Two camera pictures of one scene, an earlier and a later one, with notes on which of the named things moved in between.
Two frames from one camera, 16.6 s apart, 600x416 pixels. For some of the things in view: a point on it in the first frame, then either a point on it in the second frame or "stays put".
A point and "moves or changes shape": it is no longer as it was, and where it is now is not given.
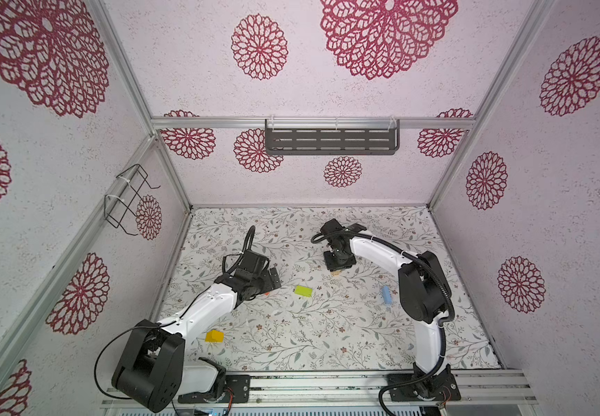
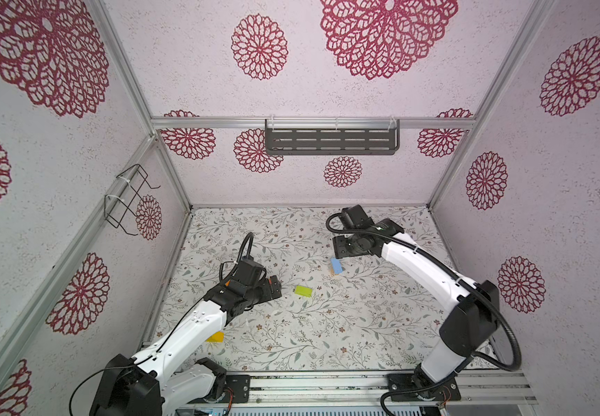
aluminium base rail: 357,391 stays put
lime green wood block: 303,291 stays put
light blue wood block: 387,294 moves or changes shape
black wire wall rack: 121,208 stays put
